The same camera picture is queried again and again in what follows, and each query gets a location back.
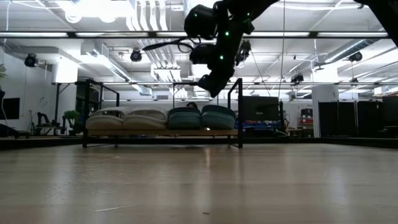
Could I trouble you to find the thin black overhead rail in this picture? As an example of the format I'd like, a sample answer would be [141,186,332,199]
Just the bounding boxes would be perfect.
[51,82,398,86]

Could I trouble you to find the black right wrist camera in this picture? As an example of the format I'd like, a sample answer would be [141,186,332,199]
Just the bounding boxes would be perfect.
[188,43,217,65]

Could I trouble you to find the black cabinet row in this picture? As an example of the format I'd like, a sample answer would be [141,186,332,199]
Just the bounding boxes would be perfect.
[318,95,398,138]

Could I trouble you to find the black overhead crossbeam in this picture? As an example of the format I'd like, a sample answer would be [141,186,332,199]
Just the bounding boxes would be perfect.
[0,30,398,40]

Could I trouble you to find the teal green rubber slide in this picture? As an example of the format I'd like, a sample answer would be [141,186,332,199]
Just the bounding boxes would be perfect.
[201,105,236,131]
[167,107,203,131]

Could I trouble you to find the black monitor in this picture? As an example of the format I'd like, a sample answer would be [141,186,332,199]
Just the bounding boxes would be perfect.
[0,97,21,121]

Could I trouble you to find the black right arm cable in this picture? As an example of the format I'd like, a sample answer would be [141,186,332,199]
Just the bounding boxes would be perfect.
[142,37,200,54]

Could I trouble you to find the light grey rubber slide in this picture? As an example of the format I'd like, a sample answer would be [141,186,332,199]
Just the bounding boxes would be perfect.
[85,107,131,131]
[123,108,169,131]

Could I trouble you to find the small potted green plant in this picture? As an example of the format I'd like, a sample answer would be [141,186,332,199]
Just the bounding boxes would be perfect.
[63,110,81,135]

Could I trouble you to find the black aluminium table frame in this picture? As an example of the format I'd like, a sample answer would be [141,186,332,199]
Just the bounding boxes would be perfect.
[0,136,398,151]

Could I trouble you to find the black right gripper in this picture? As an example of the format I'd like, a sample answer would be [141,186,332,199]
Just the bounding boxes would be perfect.
[197,36,245,99]

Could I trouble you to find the large black screen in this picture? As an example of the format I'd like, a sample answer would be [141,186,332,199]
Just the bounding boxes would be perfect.
[243,95,280,130]

